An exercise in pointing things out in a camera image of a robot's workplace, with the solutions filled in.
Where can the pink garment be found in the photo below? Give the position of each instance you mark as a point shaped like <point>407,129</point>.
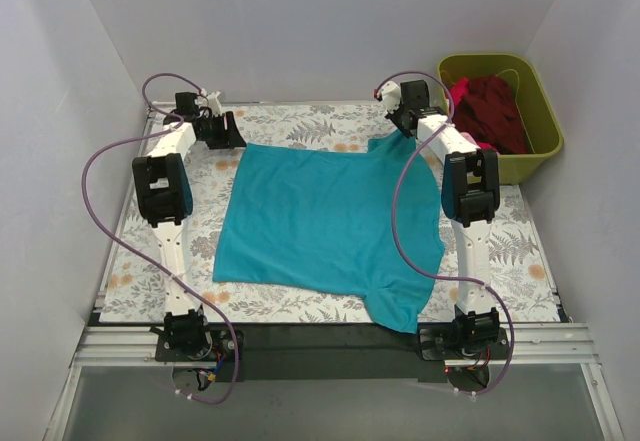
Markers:
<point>473,116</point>

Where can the dark red garment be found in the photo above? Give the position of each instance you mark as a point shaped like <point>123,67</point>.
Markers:
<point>509,128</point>

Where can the green plastic bin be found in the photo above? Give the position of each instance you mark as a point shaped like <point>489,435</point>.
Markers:
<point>543,134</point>

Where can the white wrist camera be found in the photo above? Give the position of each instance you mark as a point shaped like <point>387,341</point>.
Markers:
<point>389,94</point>
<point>211,100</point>

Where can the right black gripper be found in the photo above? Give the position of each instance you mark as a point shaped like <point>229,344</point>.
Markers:
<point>403,121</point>

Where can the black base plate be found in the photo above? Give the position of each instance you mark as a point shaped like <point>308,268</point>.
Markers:
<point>293,352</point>

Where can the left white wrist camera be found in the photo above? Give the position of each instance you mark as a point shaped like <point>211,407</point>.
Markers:
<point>211,100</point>

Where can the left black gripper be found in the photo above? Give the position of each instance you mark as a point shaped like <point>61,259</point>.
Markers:
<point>220,130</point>

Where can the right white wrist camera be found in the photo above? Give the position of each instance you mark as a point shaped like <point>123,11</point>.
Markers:
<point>389,94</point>

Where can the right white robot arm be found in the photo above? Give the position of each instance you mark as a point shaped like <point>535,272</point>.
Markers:
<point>470,198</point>

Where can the teal t shirt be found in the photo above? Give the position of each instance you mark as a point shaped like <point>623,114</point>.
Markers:
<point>359,224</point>

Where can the aluminium frame rail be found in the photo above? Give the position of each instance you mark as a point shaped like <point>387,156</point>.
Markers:
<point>533,343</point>

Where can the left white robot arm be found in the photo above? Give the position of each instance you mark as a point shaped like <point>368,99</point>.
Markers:
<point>163,191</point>

